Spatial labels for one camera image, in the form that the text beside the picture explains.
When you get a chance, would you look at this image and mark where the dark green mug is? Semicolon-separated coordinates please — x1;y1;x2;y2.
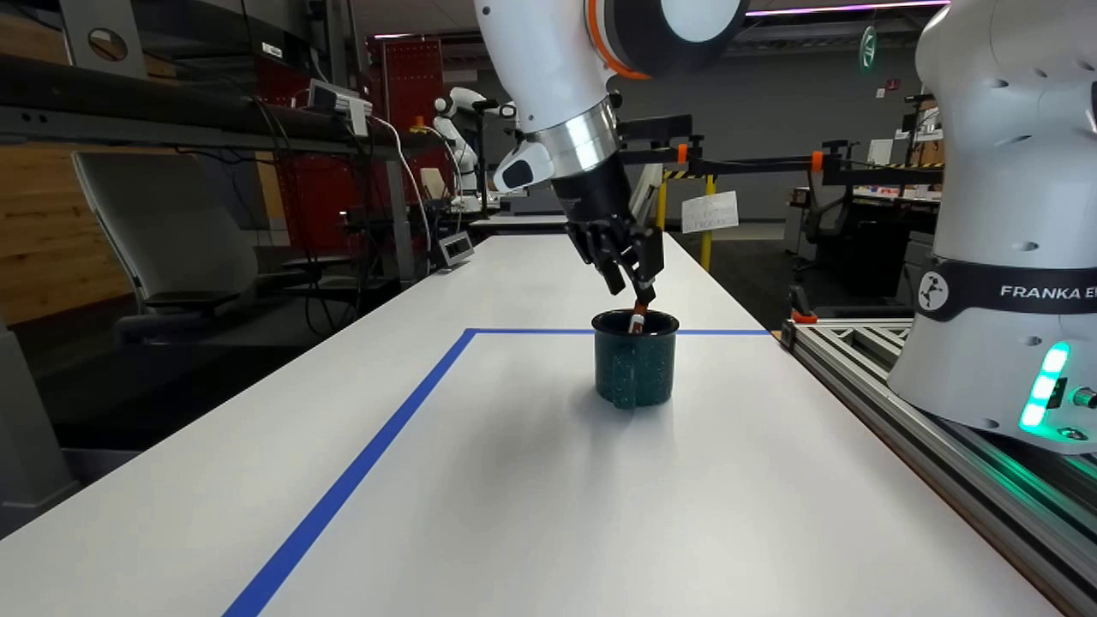
585;305;683;415

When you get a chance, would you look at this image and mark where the yellow post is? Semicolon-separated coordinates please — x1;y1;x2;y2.
697;170;721;275

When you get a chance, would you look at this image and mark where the small grey box device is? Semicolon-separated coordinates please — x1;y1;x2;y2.
435;228;481;270

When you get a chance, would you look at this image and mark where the white power adapter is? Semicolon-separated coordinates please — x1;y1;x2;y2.
306;76;377;139

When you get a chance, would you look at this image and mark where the dark metal shelf beam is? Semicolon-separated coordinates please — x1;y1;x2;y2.
0;50;403;160

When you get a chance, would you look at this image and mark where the white cable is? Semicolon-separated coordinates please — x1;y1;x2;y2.
368;108;446;268

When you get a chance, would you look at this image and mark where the blue tape line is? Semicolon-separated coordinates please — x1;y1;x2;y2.
220;324;771;617

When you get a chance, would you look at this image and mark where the orange marker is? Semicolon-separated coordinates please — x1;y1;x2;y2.
623;299;657;339

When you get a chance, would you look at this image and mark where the white paper sign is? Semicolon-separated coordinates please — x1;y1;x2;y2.
680;188;744;240

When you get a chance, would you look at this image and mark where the black bar with orange clamps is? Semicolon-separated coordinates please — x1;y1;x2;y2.
620;139;954;191

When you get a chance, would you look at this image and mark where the aluminium extrusion base frame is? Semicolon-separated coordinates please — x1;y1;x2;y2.
778;316;1097;617

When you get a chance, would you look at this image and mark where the grey chair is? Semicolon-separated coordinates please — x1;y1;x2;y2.
70;151;266;348

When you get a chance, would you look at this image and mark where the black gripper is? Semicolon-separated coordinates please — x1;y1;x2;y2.
556;151;668;307

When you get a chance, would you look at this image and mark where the red cabinet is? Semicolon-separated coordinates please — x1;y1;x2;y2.
368;26;450;136

